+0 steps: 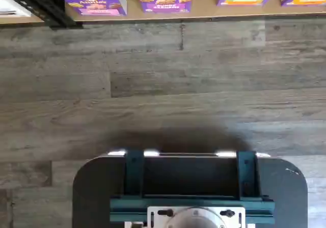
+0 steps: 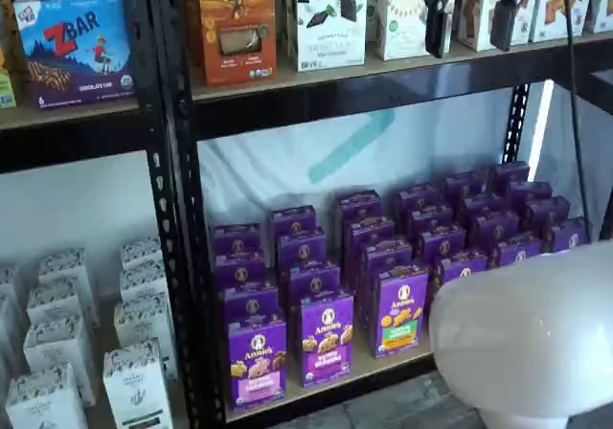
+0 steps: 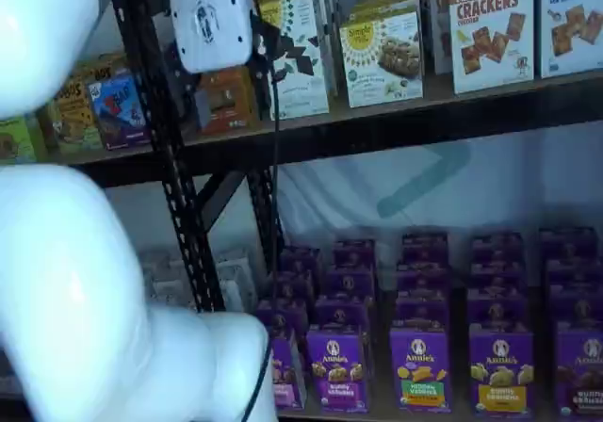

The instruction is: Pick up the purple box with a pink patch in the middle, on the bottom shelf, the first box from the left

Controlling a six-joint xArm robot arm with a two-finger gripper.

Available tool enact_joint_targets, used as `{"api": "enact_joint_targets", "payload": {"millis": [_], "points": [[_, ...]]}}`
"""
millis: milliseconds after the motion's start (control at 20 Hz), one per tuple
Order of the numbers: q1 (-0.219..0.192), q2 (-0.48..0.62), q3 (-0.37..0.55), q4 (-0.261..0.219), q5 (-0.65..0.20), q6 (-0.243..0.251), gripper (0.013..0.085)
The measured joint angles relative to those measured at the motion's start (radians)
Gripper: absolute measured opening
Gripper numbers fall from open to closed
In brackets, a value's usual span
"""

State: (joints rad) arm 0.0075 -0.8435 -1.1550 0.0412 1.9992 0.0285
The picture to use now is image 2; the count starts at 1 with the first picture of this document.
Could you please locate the orange snack box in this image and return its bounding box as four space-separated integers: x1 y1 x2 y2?
195 0 278 88

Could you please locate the purple Annie's box violet patch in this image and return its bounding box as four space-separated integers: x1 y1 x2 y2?
299 293 355 389

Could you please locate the plain white backdrop sheet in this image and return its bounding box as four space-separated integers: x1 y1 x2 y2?
0 150 159 267

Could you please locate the blue white cracker box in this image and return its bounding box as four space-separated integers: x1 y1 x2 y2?
529 0 600 44
583 0 613 34

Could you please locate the black metal shelving rack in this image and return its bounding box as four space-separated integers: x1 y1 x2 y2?
0 0 193 429
152 0 613 429

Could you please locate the yellow green snack box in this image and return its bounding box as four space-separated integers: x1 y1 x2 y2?
0 0 18 110

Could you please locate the purple Annie's box pink patch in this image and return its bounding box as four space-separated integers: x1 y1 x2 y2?
227 320 288 412

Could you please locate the white patterned tall box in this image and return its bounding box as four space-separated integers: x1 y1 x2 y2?
102 336 174 429
22 314 98 407
36 248 92 286
119 236 165 270
118 260 170 304
5 362 90 429
113 293 179 380
26 277 100 327

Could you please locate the blue Z Bar box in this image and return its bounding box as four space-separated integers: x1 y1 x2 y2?
12 0 138 110

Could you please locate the white cloth with teal stripe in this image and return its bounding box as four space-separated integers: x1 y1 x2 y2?
198 81 613 243

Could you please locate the white mint chocolate box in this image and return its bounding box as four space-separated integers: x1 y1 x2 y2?
294 0 369 73

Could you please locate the purple Annie's box green patch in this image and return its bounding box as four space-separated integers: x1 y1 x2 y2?
373 263 431 360

